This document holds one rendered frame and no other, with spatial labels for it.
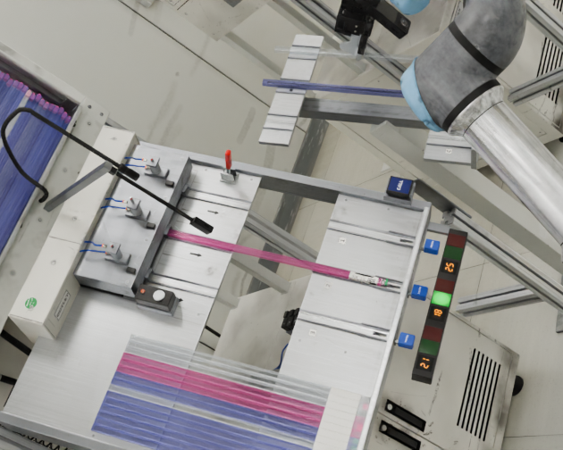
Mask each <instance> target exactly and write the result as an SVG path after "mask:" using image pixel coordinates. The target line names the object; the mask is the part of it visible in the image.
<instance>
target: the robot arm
mask: <svg viewBox="0 0 563 450"><path fill-rule="evenodd" d="M390 1H391V2H392V3H393V4H394V5H395V6H396V7H397V8H398V9H399V10H400V11H401V12H402V13H403V14H406V15H413V14H416V13H420V12H421V11H422V10H423V9H424V8H425V7H426V6H427V5H428V4H429V3H430V0H390ZM402 13H400V12H399V11H398V10H396V9H395V8H394V7H393V6H392V5H390V4H389V3H388V2H387V1H385V0H341V4H340V9H339V12H338V15H337V20H336V24H335V29H334V32H338V33H341V34H342V35H346V36H347V37H349V38H351V40H350V41H348V42H341V43H340V49H342V50H344V51H346V52H348V53H350V54H353V55H355V56H356V61H357V62H359V61H360V60H361V59H362V58H364V54H365V50H366V45H367V42H368V39H369V37H370V36H371V32H372V29H373V26H374V21H375V20H377V21H378V22H379V23H380V24H382V25H383V26H384V27H385V28H386V29H387V30H388V31H389V32H391V33H392V34H393V35H394V36H396V37H397V38H398V39H402V38H403V37H405V36H406V35H407V34H408V31H409V28H410V25H411V21H410V20H409V19H408V18H406V17H405V16H404V15H403V14H402ZM525 26H526V5H525V0H463V10H462V12H461V13H460V14H459V15H458V16H457V17H456V18H455V19H454V21H453V22H452V23H451V24H450V25H449V26H448V27H447V28H446V29H445V30H444V31H443V32H442V33H441V34H440V35H439V36H438V37H437V38H436V39H435V40H434V41H433V42H432V43H431V44H430V45H429V46H428V47H427V48H426V49H425V50H424V51H423V52H422V53H421V54H420V55H419V56H418V57H416V58H415V59H414V61H413V62H412V64H411V65H410V66H409V67H408V68H407V70H406V71H405V72H404V73H403V74H402V76H401V79H400V86H401V91H402V94H403V96H404V97H405V99H406V101H407V103H408V105H409V107H410V108H411V109H412V111H413V112H414V114H415V115H416V116H417V117H418V119H419V120H420V121H423V122H424V125H425V126H426V127H428V128H429V129H431V130H432V131H435V132H441V131H444V130H445V131H446V132H447V133H448V134H449V135H450V136H459V137H463V138H464V139H465V140H466V141H467V142H468V143H469V144H470V146H471V147H473V149H474V150H475V151H476V152H477V153H478V154H479V155H480V156H481V157H482V158H483V159H484V160H485V162H486V163H487V164H488V165H489V166H490V167H491V168H492V169H493V171H494V172H495V173H496V174H497V175H498V176H499V177H500V179H501V180H502V181H503V182H504V183H505V184H506V185H507V186H508V188H509V189H510V190H511V191H512V192H513V193H514V194H515V195H516V197H517V198H518V199H519V200H520V201H521V202H522V203H523V205H524V206H525V207H526V208H527V209H528V210H529V211H530V212H531V214H532V215H533V216H534V217H535V218H536V219H537V220H538V221H539V222H540V223H541V225H543V227H544V228H546V230H547V231H548V232H549V233H550V234H551V235H552V236H553V237H554V239H555V240H556V241H557V242H558V243H559V244H560V246H561V248H562V251H561V261H562V262H563V165H562V164H561V163H560V162H559V161H558V160H557V159H556V158H555V156H554V155H553V154H552V153H551V152H550V151H549V150H548V149H547V148H546V147H545V146H544V144H543V143H542V142H541V141H540V140H539V139H538V138H537V137H536V136H535V135H534V134H533V132H532V131H531V130H530V129H529V128H527V127H526V125H525V124H524V123H523V122H522V121H521V120H520V119H519V118H518V117H517V116H516V115H515V114H514V113H513V111H512V110H511V109H510V108H509V107H508V106H507V105H506V104H505V103H504V101H503V92H504V87H503V86H502V85H501V84H500V83H499V82H498V81H497V80H496V78H497V77H498V76H499V75H500V74H501V73H502V72H503V71H504V70H505V69H506V68H507V67H508V66H509V65H510V64H511V63H512V61H513V60H514V58H515V57H516V55H517V53H518V51H519V49H520V47H521V45H522V42H523V39H524V35H525ZM358 43H359V44H358Z"/></svg>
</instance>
